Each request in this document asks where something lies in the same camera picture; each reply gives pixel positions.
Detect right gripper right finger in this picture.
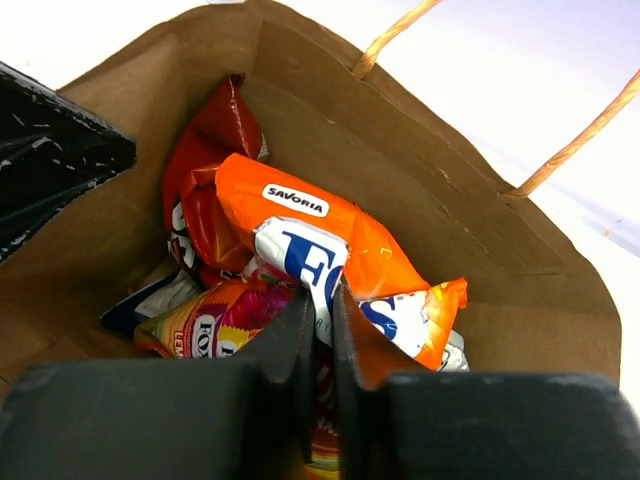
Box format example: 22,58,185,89
333,286,639,479

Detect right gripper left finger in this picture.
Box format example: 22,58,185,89
1,289,314,479

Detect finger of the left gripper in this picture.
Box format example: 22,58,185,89
1,63,136,260

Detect silver foil packet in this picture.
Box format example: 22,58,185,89
438,330,469,372

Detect blue snack bag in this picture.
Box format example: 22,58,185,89
100,270,202,339

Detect green paper bag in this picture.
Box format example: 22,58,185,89
1,1,622,390

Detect red Doritos bag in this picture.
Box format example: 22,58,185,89
161,74,269,290

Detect Fox's fruits candy bag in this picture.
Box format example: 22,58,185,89
133,154,467,370

